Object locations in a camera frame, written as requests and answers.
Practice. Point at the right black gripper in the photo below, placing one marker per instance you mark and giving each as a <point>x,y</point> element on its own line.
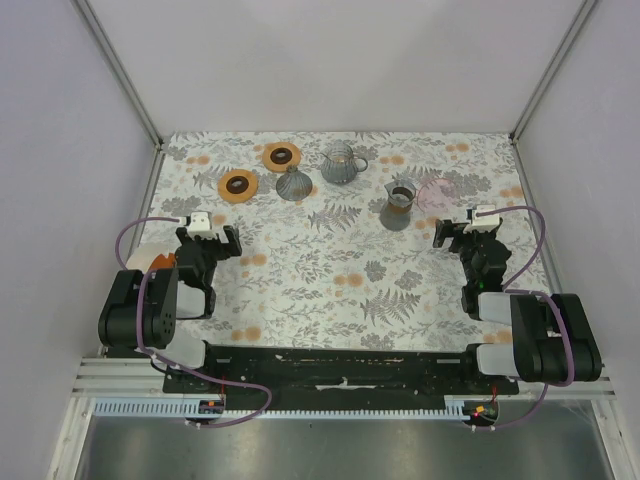
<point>444,228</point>

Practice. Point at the wooden ring dripper holder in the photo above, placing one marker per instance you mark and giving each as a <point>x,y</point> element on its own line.
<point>238,186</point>

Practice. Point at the grey glass carafe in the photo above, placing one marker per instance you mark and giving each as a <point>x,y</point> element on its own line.
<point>396,214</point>

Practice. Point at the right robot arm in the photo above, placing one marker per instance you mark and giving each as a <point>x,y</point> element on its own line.
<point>552,341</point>

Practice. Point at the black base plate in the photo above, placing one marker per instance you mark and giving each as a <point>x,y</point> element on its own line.
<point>336,380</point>

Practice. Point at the floral tablecloth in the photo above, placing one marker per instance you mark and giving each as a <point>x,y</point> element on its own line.
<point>324,272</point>

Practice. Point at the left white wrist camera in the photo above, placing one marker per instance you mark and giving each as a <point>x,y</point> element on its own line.
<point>200,224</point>

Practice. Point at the grey ribbed glass dripper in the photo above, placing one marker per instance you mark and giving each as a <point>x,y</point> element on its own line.
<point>294,185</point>

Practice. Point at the aluminium frame rail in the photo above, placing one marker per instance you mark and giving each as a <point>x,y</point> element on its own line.
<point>135,378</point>

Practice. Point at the grey glass pitcher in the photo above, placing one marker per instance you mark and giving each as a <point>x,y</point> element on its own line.
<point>340,164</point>

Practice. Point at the orange coffee filter box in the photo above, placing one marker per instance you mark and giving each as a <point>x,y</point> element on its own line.
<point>151,256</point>

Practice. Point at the light blue cable duct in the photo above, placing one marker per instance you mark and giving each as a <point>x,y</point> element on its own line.
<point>197,409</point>

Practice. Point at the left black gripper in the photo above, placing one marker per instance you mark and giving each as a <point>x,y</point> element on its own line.
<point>222,247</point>

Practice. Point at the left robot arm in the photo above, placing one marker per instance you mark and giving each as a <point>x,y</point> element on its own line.
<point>143,309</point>

